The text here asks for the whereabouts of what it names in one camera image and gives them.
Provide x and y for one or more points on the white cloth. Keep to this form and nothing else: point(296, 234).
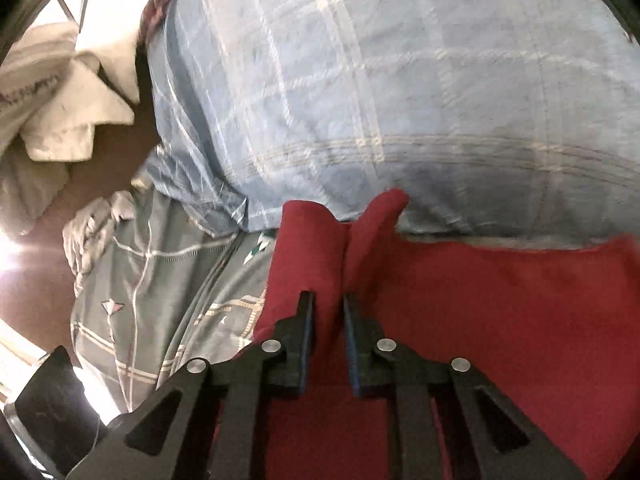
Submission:
point(60, 100)

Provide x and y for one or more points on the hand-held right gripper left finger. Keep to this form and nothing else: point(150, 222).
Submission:
point(308, 345)

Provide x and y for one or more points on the grey-green plaid blanket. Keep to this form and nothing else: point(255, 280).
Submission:
point(160, 280)

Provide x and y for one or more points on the blue plaid bed sheet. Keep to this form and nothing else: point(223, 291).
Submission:
point(400, 85)

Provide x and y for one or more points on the red garment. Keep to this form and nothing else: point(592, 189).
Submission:
point(500, 310)

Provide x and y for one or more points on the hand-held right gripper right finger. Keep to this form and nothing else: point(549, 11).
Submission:
point(352, 345)

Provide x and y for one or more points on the light grey cloth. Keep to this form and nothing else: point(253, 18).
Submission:
point(30, 185)

